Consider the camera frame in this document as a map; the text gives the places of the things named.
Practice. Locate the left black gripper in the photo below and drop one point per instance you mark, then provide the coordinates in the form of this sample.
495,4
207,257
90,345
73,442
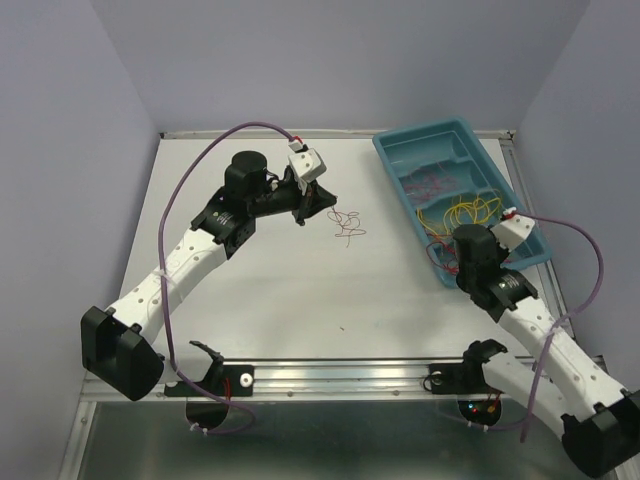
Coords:
316,200

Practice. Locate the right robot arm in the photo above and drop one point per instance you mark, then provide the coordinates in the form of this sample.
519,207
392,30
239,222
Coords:
595,417

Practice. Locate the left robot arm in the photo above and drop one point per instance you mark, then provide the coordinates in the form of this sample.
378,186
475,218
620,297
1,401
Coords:
116,342

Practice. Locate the teal plastic tray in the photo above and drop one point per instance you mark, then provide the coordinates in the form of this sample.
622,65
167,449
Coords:
444,177

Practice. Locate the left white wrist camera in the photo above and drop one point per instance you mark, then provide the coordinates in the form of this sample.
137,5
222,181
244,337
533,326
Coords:
306,164

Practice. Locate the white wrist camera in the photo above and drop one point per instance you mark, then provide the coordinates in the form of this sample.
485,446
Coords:
306,164
513,229

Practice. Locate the aluminium rail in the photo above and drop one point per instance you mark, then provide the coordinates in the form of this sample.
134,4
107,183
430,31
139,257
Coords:
277,381

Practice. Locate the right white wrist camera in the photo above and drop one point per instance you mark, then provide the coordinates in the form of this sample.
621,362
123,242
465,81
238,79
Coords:
513,229

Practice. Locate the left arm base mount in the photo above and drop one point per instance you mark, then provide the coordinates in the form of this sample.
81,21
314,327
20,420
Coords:
211,372

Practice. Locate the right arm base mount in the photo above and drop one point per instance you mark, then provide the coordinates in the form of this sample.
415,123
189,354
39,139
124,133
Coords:
465,377

